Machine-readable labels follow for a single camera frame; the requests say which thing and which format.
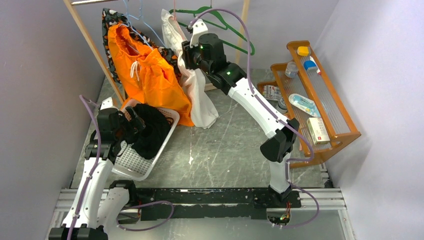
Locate snack packet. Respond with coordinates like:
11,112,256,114
262,85,282,101

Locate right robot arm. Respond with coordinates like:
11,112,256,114
181,19,299,207

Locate orange shorts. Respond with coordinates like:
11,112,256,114
107,25,194,127

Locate patterned dark shorts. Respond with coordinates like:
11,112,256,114
100,8,181,84

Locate white plastic basket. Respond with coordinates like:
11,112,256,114
89,98,180,181

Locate small plastic bottle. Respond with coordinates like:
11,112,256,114
285,61,299,79

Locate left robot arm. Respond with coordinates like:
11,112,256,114
47,97,139,240

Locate blue eraser block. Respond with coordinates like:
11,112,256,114
303,60,316,71

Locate black shorts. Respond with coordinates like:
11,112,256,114
131,103,174,160

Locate red white marker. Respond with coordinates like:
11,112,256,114
309,55,322,75

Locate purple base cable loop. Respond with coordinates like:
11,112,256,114
115,200,175,233

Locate blue wire hanger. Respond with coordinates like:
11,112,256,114
118,0,165,47

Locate green plastic hanger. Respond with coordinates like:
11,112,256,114
169,6,248,54

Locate orange wooden shelf rack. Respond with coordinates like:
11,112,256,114
257,40,361,169

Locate white red box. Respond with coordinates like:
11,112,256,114
306,117,330,145

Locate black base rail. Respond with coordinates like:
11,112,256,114
124,187,302,221

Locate wooden clothes rack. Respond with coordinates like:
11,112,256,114
63,0,251,104

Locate yellow sponge block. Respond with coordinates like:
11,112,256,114
296,46,311,57

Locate pink hanger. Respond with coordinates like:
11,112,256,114
172,0,178,23

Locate white shorts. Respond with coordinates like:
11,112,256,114
161,9,219,129

